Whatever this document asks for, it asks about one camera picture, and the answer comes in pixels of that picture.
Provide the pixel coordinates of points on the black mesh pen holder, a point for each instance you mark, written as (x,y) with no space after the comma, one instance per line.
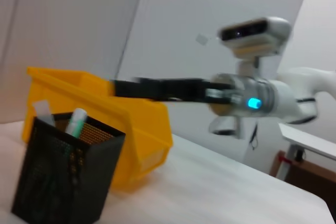
(52,182)

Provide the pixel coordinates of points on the brown wooden cabinet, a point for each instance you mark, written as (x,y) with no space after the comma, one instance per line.
(315,182)

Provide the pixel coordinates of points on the mint green utility knife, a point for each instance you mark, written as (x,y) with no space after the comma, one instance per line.
(76,124)

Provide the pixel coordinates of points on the grey marker pen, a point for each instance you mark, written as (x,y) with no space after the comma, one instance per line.
(46,111)

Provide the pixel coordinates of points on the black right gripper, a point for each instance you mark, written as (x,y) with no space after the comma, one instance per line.
(189,90)

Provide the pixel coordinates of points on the white side desk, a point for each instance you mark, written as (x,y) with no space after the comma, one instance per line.
(309,140)

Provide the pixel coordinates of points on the white robot head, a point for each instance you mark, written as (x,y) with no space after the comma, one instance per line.
(262,30)

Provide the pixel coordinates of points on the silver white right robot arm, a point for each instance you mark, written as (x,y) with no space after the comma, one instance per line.
(283,95)

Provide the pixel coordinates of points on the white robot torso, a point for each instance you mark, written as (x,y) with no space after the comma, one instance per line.
(262,153)

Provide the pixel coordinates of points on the yellow plastic bin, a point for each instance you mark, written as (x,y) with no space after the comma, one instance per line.
(147,134)

